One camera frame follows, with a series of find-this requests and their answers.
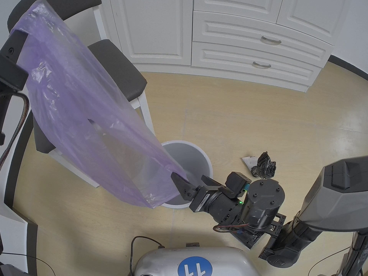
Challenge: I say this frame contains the purple plastic bag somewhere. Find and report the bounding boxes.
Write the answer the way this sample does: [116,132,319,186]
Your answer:
[7,0,187,210]

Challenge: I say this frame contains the white printed wrapper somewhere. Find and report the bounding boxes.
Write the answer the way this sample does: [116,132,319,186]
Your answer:
[241,155,259,170]

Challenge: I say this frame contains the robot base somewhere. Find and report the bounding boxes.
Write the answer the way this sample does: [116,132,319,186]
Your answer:
[135,242,259,276]

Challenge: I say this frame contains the white chair dark grey seat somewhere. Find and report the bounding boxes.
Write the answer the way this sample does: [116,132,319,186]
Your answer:
[6,0,158,188]

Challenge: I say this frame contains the black plastic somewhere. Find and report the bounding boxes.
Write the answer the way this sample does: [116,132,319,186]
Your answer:
[251,151,277,179]

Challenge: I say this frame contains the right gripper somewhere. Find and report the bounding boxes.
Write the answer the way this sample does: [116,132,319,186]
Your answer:
[171,171,245,223]

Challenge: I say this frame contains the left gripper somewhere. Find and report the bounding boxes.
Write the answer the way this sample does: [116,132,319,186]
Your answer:
[0,28,30,92]

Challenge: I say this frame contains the black cable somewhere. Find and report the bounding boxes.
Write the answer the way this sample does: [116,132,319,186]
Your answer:
[309,246,355,276]
[0,251,55,276]
[131,236,165,276]

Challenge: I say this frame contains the white wardrobe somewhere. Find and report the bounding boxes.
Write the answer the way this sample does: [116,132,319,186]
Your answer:
[98,0,352,93]

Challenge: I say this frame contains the white trash bin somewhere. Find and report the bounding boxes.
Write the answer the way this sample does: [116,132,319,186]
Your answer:
[157,140,214,211]

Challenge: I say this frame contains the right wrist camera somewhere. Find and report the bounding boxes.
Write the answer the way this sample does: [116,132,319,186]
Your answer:
[224,171,252,199]

